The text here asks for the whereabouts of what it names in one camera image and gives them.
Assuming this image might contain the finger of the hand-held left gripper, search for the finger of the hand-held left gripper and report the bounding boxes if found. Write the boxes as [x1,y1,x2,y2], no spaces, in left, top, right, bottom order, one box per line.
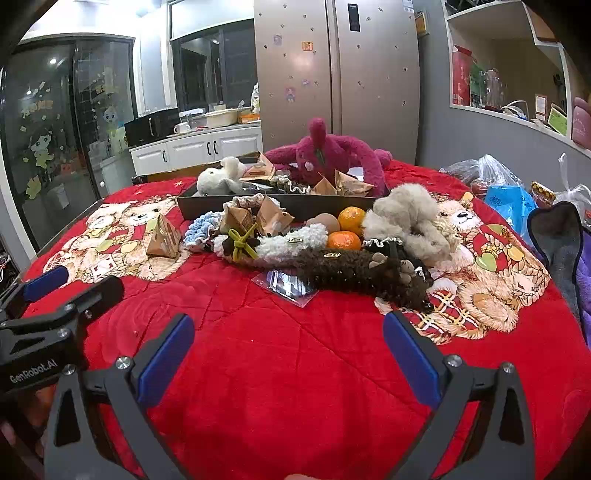
[0,266,70,319]
[0,275,125,344]

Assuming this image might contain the dark rectangular tray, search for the dark rectangular tray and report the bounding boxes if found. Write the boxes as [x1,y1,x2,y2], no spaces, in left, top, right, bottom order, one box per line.
[177,157,384,222]

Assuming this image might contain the white kitchen cabinet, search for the white kitchen cabinet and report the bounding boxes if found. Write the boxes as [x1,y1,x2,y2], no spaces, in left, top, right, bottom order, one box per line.
[129,124,263,176]

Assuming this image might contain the white fuzzy hair band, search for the white fuzzy hair band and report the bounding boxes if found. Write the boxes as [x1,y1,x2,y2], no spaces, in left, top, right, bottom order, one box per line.
[210,228,331,261]

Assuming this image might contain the green box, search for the green box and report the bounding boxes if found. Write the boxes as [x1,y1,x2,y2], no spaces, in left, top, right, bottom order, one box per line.
[470,62,485,108]

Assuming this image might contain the purple cloth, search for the purple cloth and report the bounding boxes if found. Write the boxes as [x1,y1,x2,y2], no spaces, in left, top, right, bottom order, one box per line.
[575,258,591,344]

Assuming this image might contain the blue ruffled scrunchie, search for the blue ruffled scrunchie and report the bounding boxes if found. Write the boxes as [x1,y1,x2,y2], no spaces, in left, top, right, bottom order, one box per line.
[183,211,227,252]

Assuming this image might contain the brown ruffled scrunchie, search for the brown ruffled scrunchie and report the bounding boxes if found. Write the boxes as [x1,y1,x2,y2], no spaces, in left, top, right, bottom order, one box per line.
[270,175,312,195]

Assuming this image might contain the beige fluffy scrunchie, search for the beige fluffy scrunchie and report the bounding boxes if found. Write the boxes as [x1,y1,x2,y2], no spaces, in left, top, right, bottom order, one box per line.
[362,183,455,268]

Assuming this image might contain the pink box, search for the pink box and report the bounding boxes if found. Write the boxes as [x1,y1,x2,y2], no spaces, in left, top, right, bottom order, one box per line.
[571,97,591,148]

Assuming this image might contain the brown fuzzy hair band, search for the brown fuzzy hair band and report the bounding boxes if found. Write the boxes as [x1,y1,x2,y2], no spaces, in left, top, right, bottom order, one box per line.
[259,249,435,311]

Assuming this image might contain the beige basin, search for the beige basin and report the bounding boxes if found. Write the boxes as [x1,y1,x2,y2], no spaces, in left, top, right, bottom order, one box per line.
[203,108,241,128]

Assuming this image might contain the dark kitchen window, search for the dark kitchen window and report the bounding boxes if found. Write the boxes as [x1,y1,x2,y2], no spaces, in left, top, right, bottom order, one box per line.
[170,18,258,112]

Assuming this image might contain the pink plush toy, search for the pink plush toy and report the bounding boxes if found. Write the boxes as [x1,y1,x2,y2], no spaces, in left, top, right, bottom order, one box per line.
[265,117,393,197]

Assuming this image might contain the red box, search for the red box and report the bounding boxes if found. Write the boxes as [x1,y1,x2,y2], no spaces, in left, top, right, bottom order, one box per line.
[451,45,474,107]

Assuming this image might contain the black microwave oven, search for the black microwave oven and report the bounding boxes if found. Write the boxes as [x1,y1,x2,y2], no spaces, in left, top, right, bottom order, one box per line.
[124,108,180,148]

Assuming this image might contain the blue plastic bag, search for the blue plastic bag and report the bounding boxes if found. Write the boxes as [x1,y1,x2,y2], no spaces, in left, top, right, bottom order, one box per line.
[485,185,539,236]

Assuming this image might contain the white plastic bag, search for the white plastic bag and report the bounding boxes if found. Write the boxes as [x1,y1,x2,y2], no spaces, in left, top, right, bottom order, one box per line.
[551,153,591,217]

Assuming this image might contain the clear glass jar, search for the clear glass jar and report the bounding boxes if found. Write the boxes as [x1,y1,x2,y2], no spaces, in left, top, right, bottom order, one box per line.
[484,69,505,112]

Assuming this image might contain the white wall shelf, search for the white wall shelf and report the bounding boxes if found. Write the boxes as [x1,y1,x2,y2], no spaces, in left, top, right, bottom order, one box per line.
[443,0,591,151]

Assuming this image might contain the clear plastic card packet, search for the clear plastic card packet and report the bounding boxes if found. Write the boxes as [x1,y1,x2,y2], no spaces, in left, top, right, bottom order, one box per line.
[252,269,319,303]

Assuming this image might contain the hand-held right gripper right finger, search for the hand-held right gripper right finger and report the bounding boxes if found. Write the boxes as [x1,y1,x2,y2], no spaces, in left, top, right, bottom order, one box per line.
[383,310,536,480]

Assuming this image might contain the green knotted hair tie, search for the green knotted hair tie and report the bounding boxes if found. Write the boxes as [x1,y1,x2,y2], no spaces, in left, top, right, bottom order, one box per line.
[226,223,264,261]

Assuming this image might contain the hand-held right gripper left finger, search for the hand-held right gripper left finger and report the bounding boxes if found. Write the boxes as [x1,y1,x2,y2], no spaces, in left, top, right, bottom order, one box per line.
[43,314,197,480]

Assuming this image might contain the green card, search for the green card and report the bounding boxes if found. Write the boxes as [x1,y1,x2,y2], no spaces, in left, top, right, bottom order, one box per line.
[547,106,571,136]

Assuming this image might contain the glass sliding door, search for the glass sliding door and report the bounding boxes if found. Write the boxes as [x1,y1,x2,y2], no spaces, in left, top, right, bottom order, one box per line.
[0,39,139,252]

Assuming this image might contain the orange mandarin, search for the orange mandarin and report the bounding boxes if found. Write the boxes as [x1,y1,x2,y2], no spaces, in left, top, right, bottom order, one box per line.
[327,230,362,252]
[337,206,368,232]

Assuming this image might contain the brown capybara toy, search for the brown capybara toy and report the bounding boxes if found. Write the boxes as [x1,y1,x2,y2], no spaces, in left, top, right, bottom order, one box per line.
[305,213,341,237]

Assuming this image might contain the gold double-door refrigerator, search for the gold double-door refrigerator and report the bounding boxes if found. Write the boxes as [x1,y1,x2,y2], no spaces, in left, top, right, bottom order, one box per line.
[254,0,421,164]

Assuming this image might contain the white plush toy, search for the white plush toy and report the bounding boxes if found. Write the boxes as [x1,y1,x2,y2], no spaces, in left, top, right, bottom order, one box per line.
[196,157,247,197]

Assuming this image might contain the lidded glass jar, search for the lidded glass jar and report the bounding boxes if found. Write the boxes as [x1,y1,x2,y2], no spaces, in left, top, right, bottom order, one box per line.
[530,181,557,206]

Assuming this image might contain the clear plastic bag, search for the clear plastic bag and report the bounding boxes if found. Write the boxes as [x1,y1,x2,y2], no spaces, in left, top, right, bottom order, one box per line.
[438,154,525,199]

